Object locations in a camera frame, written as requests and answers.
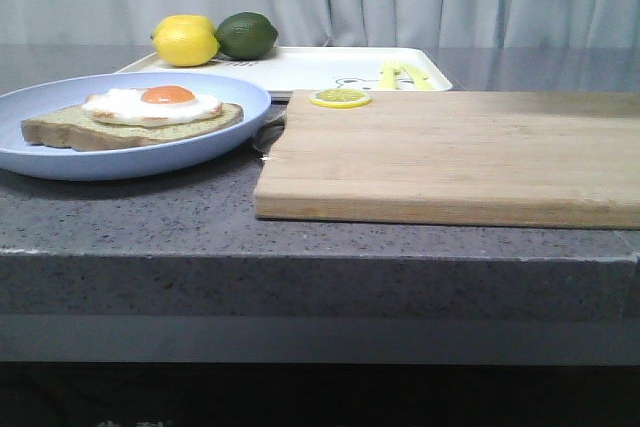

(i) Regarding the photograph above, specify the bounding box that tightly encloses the yellow lemon behind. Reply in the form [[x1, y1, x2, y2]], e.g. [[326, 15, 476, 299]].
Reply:
[[152, 14, 216, 36]]

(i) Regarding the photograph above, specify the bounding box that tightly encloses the bread slice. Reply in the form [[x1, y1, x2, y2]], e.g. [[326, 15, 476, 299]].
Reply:
[[21, 103, 244, 152]]

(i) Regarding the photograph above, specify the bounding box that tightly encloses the wooden cutting board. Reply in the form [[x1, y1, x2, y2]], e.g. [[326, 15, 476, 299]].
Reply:
[[254, 91, 639, 229]]

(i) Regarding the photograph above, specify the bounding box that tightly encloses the white rectangular tray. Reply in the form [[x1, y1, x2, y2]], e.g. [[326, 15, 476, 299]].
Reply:
[[115, 46, 454, 101]]

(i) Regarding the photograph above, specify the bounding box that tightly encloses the light blue plate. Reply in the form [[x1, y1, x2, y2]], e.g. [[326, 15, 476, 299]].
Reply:
[[1, 72, 271, 181]]

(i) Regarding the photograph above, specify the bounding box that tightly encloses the yellow plastic knife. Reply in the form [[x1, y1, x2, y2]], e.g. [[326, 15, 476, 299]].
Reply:
[[401, 63, 433, 91]]

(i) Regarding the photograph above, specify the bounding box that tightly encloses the green lime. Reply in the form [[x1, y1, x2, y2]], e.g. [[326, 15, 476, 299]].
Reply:
[[214, 12, 279, 60]]

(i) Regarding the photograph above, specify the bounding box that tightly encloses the yellow lemon front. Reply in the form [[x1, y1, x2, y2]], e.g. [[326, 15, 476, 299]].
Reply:
[[152, 25, 219, 67]]

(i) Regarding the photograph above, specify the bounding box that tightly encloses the yellow plastic fork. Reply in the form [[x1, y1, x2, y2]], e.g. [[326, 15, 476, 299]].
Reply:
[[377, 59, 401, 91]]

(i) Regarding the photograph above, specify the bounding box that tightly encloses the lemon slice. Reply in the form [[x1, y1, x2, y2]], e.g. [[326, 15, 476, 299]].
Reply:
[[309, 89, 371, 109]]

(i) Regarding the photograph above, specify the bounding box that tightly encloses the metal spoon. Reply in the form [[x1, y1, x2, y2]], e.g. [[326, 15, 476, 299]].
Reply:
[[252, 110, 286, 154]]

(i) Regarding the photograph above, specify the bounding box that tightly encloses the fried egg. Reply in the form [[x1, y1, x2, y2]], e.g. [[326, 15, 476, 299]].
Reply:
[[81, 85, 223, 127]]

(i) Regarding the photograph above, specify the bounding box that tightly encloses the yellow lemon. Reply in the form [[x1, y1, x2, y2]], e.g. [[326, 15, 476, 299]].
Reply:
[[152, 14, 216, 36], [152, 25, 219, 67]]

